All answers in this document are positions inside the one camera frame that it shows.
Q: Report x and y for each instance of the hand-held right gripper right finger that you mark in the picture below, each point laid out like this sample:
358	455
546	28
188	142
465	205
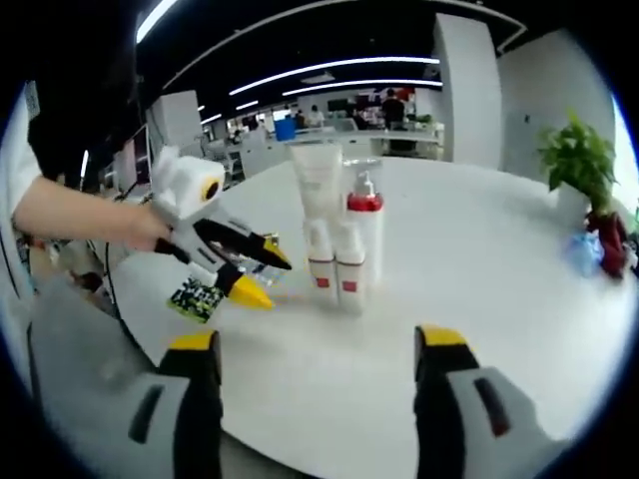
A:
444	409

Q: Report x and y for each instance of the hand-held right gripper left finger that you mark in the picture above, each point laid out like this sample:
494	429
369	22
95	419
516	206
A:
194	409

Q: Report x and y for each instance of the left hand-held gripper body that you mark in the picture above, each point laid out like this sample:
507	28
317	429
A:
185	184

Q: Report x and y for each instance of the clear skincare sachet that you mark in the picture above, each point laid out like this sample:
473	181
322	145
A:
264	274

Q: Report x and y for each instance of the green black skincare sachet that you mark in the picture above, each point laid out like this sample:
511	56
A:
194	299

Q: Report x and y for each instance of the small white red-label bottle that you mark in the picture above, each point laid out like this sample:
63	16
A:
322	264
352	269

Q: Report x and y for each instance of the white skincare tube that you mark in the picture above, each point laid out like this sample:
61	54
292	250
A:
317	179

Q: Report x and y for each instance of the white red-collar pump bottle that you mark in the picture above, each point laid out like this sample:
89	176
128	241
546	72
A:
372	224

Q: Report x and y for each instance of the person's left hand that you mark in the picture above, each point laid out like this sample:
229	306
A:
147	229

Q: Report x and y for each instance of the white-framed monitor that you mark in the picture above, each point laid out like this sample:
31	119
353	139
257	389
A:
135	159

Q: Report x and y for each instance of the blue bin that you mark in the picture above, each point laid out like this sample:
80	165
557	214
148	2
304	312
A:
284	130

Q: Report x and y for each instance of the long white office counter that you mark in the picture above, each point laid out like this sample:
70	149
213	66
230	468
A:
359	142

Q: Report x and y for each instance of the person's white shirt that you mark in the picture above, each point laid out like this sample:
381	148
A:
15	174

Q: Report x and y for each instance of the long ceiling light strip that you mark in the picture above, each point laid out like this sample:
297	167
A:
364	84
339	64

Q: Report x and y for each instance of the blue plastic bag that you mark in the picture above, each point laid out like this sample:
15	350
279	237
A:
584	254

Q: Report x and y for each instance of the white plant pot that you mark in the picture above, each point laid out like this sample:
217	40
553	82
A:
571	202

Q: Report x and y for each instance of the green potted plant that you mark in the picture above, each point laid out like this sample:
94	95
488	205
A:
579	149

